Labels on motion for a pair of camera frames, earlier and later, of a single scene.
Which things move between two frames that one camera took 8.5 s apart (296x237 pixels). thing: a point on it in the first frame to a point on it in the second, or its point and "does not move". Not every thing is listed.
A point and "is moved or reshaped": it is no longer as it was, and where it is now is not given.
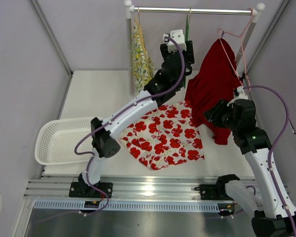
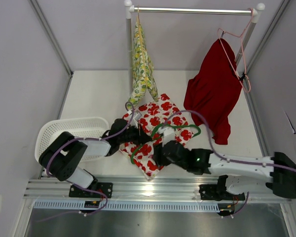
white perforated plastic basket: [55, 140] does not move
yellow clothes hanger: [140, 32] to [142, 56]
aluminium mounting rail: [128, 187] does not move
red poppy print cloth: [162, 137] is moved or reshaped
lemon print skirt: [140, 74] does not move
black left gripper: [189, 59] to [140, 136]
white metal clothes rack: [129, 9] does not move
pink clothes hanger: [218, 30] does not move
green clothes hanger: [187, 38] to [154, 132]
